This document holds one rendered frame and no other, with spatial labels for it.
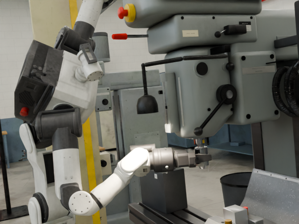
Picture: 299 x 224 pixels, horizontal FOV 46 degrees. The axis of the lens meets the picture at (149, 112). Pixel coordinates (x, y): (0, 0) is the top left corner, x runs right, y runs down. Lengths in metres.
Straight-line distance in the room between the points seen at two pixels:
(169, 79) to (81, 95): 0.35
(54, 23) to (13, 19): 7.48
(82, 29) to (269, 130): 0.90
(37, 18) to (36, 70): 1.60
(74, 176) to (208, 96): 0.53
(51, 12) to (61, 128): 1.81
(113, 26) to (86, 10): 9.33
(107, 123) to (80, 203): 8.52
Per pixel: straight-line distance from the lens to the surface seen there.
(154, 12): 1.14
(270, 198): 1.58
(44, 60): 1.40
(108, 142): 9.73
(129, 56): 10.95
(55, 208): 1.69
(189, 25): 1.18
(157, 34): 1.27
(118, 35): 1.29
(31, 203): 1.71
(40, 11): 2.95
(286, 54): 1.44
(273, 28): 1.41
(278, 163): 1.57
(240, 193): 3.19
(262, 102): 1.33
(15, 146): 10.16
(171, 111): 1.23
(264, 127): 1.59
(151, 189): 1.70
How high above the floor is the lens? 1.48
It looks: 3 degrees down
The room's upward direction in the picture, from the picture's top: 6 degrees counter-clockwise
